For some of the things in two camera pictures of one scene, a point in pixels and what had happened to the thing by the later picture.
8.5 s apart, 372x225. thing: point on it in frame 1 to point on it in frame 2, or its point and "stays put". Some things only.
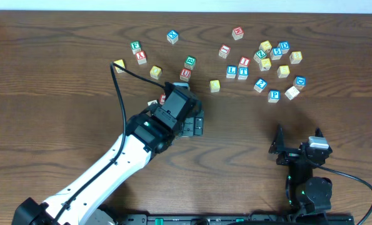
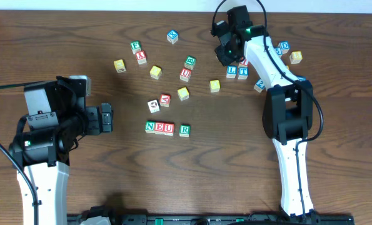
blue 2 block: [260, 84] stays put
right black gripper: [294, 150] to [222, 40]
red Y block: [141, 57] stays put
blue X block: [172, 36] stays put
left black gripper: [192, 125] to [92, 120]
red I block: [244, 62] stays put
